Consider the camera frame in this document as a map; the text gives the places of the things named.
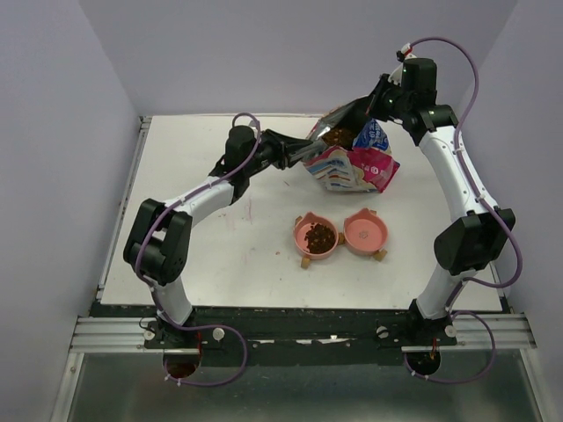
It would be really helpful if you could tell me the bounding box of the brown pet food kibble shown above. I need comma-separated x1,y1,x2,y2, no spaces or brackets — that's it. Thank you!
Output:
304,223,337,255

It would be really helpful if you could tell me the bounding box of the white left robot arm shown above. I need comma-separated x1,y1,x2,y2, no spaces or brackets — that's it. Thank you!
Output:
123,126,326,347

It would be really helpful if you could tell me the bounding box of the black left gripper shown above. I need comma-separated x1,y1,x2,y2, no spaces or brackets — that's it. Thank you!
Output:
243,127,311,174

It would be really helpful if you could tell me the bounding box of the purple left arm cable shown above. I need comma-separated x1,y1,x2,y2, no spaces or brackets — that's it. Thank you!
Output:
134,113,248,388

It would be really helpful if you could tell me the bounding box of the pet food bag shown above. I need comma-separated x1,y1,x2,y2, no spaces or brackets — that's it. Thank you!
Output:
303,97,400,193

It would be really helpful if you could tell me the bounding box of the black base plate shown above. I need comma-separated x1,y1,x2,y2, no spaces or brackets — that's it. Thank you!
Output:
90,304,457,367

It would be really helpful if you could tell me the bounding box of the pink right pet bowl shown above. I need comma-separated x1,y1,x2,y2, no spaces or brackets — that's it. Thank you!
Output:
343,207,389,261

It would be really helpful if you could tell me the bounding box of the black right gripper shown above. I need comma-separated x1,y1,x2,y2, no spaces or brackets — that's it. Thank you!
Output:
357,72,413,121

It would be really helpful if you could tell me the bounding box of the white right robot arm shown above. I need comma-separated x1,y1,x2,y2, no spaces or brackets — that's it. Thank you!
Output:
366,56,515,345

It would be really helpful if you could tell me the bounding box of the pink pet bowl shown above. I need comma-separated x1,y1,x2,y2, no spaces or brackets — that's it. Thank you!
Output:
293,212,340,260
343,207,389,261

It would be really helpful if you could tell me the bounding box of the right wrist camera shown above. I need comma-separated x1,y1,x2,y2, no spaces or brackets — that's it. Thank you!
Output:
388,42,416,86

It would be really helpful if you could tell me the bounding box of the pink left pet bowl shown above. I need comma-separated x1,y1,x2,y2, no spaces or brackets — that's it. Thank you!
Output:
293,212,340,260

